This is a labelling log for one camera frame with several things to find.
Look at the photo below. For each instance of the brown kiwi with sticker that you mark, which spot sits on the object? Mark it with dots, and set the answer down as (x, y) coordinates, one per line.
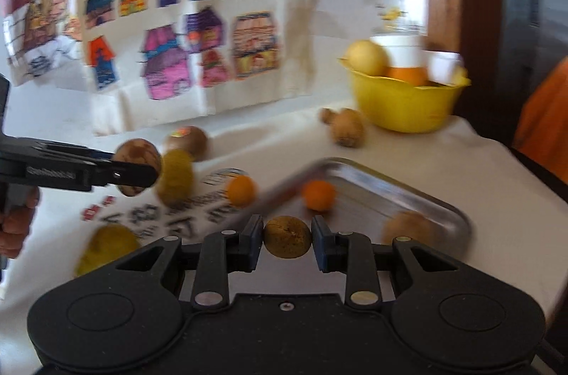
(191, 139)

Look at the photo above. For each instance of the striped pepino in tray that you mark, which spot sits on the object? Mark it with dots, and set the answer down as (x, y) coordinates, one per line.
(409, 224)

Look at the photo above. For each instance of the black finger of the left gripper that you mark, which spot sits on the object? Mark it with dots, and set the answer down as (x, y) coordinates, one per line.
(131, 175)

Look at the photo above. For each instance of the person left hand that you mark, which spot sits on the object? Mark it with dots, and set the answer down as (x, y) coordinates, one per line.
(16, 226)

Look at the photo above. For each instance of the striped pepino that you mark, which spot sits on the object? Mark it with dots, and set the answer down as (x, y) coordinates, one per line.
(347, 129)
(409, 224)

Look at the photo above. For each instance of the small white cup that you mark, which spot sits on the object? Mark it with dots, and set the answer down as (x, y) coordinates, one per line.
(441, 66)

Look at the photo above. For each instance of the small orange in tray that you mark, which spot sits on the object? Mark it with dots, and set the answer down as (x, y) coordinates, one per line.
(318, 195)

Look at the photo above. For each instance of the white plastic jar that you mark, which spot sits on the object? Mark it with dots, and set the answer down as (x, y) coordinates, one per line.
(404, 49)

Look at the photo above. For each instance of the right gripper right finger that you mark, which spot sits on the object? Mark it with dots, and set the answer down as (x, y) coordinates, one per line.
(351, 254)

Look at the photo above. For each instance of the small brown round fruit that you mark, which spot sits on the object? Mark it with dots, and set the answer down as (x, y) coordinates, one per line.
(287, 237)

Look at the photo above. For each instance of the girl orange dress painting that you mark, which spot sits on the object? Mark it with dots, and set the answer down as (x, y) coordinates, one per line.
(542, 131)

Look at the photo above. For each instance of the small orange kumquat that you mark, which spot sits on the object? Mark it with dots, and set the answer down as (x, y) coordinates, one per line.
(241, 191)

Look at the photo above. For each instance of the yellow plastic bowl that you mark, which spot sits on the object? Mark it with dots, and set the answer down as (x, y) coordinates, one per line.
(397, 106)

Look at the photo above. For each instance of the yellow-green mango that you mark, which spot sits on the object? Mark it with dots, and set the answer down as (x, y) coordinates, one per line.
(175, 183)

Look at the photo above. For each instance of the houses drawing paper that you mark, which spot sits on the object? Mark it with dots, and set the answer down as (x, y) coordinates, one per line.
(181, 59)

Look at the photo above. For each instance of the metal tray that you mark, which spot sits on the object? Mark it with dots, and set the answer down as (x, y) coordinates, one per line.
(365, 200)

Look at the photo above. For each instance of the small brown longan fruit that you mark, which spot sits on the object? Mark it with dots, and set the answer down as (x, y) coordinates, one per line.
(326, 116)

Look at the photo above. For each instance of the striped pepino melon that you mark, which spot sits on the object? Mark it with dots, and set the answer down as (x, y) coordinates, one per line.
(138, 151)

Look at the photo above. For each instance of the yellow mango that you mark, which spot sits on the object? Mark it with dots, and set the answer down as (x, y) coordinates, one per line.
(109, 243)

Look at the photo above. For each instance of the large yellow pear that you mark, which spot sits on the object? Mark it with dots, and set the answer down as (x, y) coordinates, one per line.
(367, 57)

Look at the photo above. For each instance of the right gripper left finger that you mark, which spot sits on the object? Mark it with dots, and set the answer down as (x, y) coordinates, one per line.
(220, 254)

